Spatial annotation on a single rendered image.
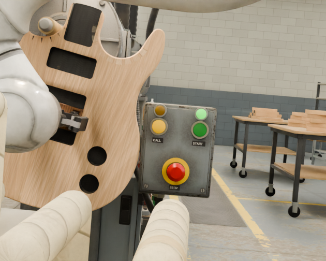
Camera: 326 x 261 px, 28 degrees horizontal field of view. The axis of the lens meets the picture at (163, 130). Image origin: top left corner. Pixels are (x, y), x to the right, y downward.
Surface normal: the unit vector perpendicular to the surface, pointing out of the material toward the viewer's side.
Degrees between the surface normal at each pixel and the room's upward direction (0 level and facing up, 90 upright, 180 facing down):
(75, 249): 90
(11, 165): 88
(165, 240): 8
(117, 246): 90
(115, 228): 90
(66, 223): 62
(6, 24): 115
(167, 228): 8
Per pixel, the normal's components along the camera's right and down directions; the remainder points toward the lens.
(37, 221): 0.22, -0.97
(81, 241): 0.68, 0.10
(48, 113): 0.99, -0.04
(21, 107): 0.25, -0.04
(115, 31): 0.48, 0.02
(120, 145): 0.02, 0.03
